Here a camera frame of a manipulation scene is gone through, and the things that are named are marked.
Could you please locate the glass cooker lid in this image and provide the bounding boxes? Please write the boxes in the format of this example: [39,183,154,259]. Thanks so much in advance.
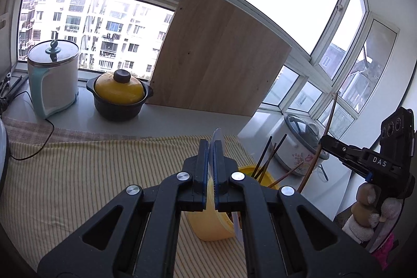
[284,114,326,155]

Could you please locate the black tongs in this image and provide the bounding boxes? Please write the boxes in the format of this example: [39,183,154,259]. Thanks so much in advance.
[3,74,24,101]

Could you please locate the apartment building outside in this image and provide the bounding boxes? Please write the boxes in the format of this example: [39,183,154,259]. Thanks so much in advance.
[20,0,175,77]

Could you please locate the white ring light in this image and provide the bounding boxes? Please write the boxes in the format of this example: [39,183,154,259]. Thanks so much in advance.
[0,118,10,197]

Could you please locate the person's right hand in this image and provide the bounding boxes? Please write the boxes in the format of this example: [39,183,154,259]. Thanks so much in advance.
[342,183,403,244]

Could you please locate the light wooden board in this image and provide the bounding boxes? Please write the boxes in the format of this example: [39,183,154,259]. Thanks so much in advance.
[145,0,292,117]

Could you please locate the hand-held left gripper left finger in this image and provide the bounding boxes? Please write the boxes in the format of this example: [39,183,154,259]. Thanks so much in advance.
[37,139,209,278]

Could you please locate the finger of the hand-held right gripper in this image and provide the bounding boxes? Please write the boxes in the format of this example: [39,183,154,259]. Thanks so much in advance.
[319,135,372,165]
[328,150,375,183]

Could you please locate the pink sleeved right forearm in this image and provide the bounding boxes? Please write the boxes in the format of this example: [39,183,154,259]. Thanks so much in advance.
[371,227,402,263]

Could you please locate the brown checkered cloth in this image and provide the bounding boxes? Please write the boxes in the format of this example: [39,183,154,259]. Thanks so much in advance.
[2,117,137,143]

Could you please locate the yellow plastic utensil container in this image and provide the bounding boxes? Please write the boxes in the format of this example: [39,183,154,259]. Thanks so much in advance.
[187,165,284,242]

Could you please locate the yellow pot lid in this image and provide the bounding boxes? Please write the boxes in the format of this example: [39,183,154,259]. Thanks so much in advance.
[94,70,146,104]

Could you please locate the brown wooden chopstick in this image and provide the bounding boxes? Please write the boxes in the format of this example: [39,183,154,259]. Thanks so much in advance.
[271,163,304,188]
[260,143,277,180]
[297,92,339,193]

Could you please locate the white electric kettle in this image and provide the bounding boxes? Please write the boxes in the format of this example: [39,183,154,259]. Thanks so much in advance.
[27,40,80,119]

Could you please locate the translucent plastic knife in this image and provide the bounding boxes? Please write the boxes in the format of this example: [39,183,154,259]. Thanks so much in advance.
[208,129,244,246]

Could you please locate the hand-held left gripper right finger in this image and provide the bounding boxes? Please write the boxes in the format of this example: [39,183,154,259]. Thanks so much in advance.
[212,139,382,278]

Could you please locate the yellow striped cloth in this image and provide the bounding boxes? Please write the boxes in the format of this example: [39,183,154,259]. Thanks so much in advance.
[0,135,261,278]

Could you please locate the black clay pot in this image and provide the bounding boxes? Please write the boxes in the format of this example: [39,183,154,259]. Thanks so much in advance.
[86,76,154,121]

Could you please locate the black power cable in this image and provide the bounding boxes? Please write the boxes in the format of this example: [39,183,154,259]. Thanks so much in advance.
[8,91,54,161]

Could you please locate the white floral slow cooker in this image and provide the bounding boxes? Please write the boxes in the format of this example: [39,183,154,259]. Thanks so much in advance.
[270,122,330,182]

